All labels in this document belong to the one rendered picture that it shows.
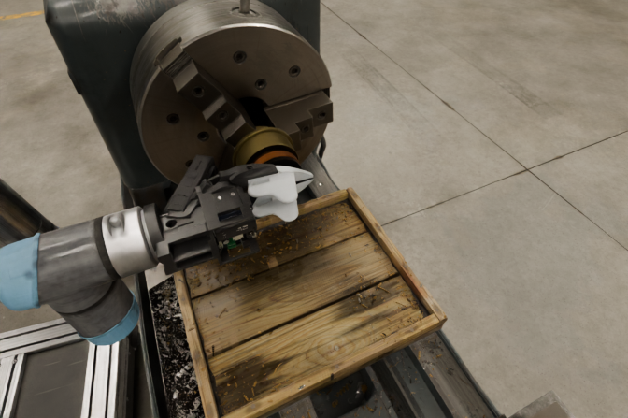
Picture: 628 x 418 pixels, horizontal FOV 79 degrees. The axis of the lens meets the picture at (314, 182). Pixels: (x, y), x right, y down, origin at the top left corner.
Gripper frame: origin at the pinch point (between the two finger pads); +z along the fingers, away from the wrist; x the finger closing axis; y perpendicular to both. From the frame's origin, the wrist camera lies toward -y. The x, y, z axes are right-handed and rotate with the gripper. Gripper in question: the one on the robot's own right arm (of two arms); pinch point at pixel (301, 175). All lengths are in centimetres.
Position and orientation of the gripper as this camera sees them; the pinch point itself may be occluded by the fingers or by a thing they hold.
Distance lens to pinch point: 52.3
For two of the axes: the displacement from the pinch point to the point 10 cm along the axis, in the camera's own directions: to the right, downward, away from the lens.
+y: 4.0, 6.5, -6.4
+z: 9.2, -2.9, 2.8
